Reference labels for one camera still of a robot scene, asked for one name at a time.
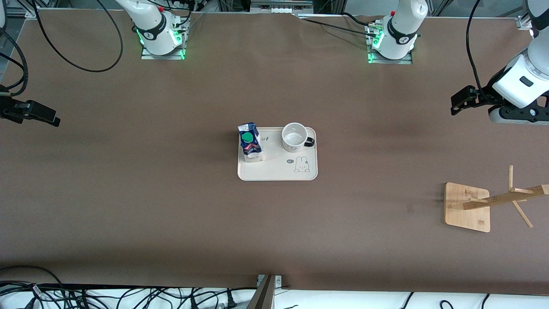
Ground beige rabbit print tray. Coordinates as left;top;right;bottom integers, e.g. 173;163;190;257
237;127;318;181

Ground white smiley mug black handle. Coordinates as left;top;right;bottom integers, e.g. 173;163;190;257
281;122;316;153

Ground grey equipment box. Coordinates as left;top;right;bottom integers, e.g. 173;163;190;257
250;0;314;13

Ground wooden cup hanging rack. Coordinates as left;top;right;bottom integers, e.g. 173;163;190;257
444;165;549;233

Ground brown table cover sheet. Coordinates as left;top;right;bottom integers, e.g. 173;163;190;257
0;9;549;297

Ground black base power cable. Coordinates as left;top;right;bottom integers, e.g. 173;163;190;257
296;12;383;38

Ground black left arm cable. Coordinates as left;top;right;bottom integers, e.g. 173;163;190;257
466;0;490;100

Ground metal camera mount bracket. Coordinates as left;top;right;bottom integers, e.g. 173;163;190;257
256;274;283;309

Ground tangled black floor cables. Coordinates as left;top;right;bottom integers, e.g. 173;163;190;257
0;265;258;309

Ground blue white milk carton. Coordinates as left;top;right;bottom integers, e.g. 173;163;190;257
238;122;265;163

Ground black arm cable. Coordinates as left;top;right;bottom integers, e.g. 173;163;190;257
0;0;124;97
466;0;490;100

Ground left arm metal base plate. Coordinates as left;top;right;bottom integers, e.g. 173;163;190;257
365;21;413;65

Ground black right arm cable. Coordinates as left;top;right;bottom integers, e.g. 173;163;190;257
0;0;124;97

